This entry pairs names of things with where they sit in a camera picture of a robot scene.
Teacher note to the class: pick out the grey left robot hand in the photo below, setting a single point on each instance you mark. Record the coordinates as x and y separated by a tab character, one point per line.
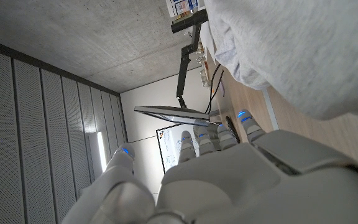
247	186

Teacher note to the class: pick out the grey shirt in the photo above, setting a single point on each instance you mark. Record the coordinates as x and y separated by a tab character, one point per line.
297	49

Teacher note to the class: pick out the grey tape outline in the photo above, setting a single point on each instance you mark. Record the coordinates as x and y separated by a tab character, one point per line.
270	109

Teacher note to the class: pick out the black framed whiteboard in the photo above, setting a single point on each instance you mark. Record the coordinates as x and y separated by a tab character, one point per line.
169	146

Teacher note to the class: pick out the computer monitor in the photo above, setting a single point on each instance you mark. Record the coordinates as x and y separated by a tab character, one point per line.
172	112

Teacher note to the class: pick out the glass jars cluster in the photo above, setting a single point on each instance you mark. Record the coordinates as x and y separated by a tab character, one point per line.
204	73

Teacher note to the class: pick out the ceiling light strip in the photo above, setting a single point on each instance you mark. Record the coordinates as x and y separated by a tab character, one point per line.
101	151

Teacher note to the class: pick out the white paper sheet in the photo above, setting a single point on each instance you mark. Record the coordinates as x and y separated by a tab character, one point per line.
208	39

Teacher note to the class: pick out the white canister blue label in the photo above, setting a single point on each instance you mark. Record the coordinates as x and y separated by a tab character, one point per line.
180	7

